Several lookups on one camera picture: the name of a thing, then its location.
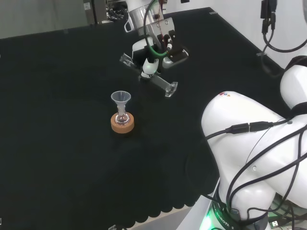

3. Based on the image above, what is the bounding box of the black hanging cable with plugs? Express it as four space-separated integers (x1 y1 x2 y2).
260 0 307 78

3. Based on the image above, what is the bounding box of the clear glass graduated cylinder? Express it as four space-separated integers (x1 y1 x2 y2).
119 53 179 98

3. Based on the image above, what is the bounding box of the clear plastic funnel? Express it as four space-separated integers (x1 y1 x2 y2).
110 91 132 113

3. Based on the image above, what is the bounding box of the black cable bundle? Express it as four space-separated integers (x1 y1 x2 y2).
106 5 130 22

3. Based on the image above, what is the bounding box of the grey metal cabinet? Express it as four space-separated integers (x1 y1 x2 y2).
83 0 108 25

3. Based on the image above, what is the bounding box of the green cable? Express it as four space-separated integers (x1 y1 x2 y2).
143 0 169 58

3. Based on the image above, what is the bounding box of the clear round-bottom glass flask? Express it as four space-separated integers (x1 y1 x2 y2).
115 105 130 126

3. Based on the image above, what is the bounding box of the black table cloth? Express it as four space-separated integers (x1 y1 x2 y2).
0 7 292 230

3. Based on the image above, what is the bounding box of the brown cork ring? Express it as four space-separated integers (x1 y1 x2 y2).
110 112 135 134

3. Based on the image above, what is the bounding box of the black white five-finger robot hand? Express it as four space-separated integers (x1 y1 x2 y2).
131 30 190 81

